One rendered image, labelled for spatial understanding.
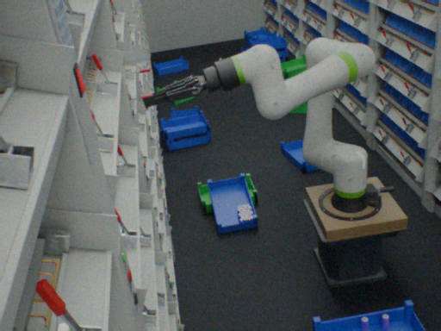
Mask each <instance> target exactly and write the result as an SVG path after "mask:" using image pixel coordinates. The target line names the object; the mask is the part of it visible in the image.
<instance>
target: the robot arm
mask: <svg viewBox="0 0 441 331"><path fill-rule="evenodd" d="M305 61H306V67H307V70H306V71H305V72H302V73H301V74H298V75H296V76H295V77H292V78H289V79H287V80H285V81H284V79H283V73H282V69H281V66H280V58H279V56H278V53H277V52H276V50H275V49H274V48H272V47H270V46H268V45H266V44H258V45H256V46H255V47H252V48H250V49H248V50H247V51H246V52H244V53H240V54H238V55H236V56H232V57H230V58H227V59H224V60H221V58H220V60H219V61H217V62H215V63H214V67H215V68H214V67H213V66H211V67H209V68H205V69H203V70H202V74H203V76H200V77H194V76H193V75H191V76H189V77H187V78H185V79H183V80H179V81H177V82H176V83H174V84H168V85H167V86H165V89H163V90H161V91H157V92H155V93H152V96H151V97H145V98H143V103H144V105H145V106H146V109H147V108H149V107H151V106H153V105H158V104H160V103H163V102H165V101H169V103H171V102H175V101H180V100H183V99H185V98H189V97H199V96H200V95H201V94H200V92H201V91H204V90H205V89H208V90H209V92H215V91H218V90H220V89H222V90H224V91H229V93H230V94H231V93H232V89H234V88H236V87H239V86H241V85H243V84H250V85H251V86H252V89H253V92H254V96H255V102H256V105H257V109H258V111H259V113H260V115H261V116H263V117H265V118H267V119H269V120H278V119H280V118H282V117H284V116H285V115H287V114H288V113H289V112H290V111H292V110H293V109H296V107H298V106H300V105H302V104H304V103H305V102H306V101H307V120H306V126H305V136H304V141H303V145H302V149H301V154H302V157H303V158H304V159H305V161H306V162H307V163H308V164H310V165H311V166H313V167H318V168H319V169H321V170H322V171H325V172H330V173H331V174H332V175H333V184H334V195H333V196H332V198H331V205H332V206H333V207H334V208H335V209H337V210H338V211H340V212H343V213H358V212H361V211H363V210H364V209H366V208H367V206H368V205H369V206H371V207H376V206H378V198H379V197H382V196H380V193H382V192H392V191H394V186H389V187H383V188H379V187H378V186H377V185H374V184H366V179H367V153H366V151H365V150H364V149H363V148H362V147H358V146H354V145H351V144H346V143H343V142H337V141H335V140H334V139H333V137H332V97H333V90H337V89H340V88H342V87H344V86H346V85H348V84H349V83H352V82H355V81H357V80H358V79H360V78H364V77H365V76H366V75H368V74H369V73H370V72H371V71H373V67H374V66H375V63H376V56H375V55H374V53H373V51H372V49H371V48H370V47H368V46H366V45H364V44H360V43H350V42H340V41H333V40H331V39H328V38H325V37H320V38H316V39H315V40H313V41H311V42H310V43H309V44H308V46H307V49H306V51H305Z"/></svg>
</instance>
